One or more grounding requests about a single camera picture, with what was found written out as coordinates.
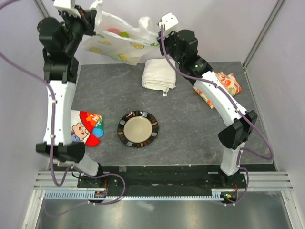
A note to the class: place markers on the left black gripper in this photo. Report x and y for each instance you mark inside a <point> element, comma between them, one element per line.
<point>87,20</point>

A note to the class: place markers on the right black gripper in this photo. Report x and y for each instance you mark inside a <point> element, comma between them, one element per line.
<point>170,35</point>

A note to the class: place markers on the white plastic bag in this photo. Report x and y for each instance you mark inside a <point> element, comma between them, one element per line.
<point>141,42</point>

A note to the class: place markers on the pink fake peach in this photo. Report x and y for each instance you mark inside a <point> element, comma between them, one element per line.
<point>114,31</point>

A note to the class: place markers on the green fake apple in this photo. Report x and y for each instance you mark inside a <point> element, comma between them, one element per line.
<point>124,34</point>

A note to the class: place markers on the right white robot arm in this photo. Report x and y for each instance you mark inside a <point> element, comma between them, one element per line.
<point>181,47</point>

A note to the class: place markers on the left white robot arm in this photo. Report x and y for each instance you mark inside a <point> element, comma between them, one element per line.
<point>60,42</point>

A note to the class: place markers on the white folded towel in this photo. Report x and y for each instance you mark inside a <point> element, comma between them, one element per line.
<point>158,75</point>

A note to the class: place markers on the orange floral folded cloth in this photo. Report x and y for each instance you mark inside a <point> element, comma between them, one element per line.
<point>228,81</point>

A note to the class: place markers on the dark rimmed ceramic plate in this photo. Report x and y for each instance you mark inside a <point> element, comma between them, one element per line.
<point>138,129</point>

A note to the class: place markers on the colourful cartoon cloth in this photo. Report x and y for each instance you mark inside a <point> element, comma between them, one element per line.
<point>86,127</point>

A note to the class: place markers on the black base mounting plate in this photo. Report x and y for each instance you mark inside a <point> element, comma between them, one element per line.
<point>204,177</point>

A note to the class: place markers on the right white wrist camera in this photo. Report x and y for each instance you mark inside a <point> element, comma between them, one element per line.
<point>168,22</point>

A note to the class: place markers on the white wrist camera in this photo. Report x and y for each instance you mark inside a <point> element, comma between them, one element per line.
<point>168,22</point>
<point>67,6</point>

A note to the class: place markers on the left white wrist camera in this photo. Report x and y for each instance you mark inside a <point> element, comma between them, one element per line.
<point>67,6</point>

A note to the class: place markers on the left aluminium frame post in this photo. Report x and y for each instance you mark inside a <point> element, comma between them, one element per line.
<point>41,8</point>

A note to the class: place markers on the aluminium frame post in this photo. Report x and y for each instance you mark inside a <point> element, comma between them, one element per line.
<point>263,32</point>
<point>41,8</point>

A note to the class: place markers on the right aluminium frame post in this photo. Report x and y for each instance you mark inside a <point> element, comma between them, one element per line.
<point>263,32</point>

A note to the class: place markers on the slotted cable duct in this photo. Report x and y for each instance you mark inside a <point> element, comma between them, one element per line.
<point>94,195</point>

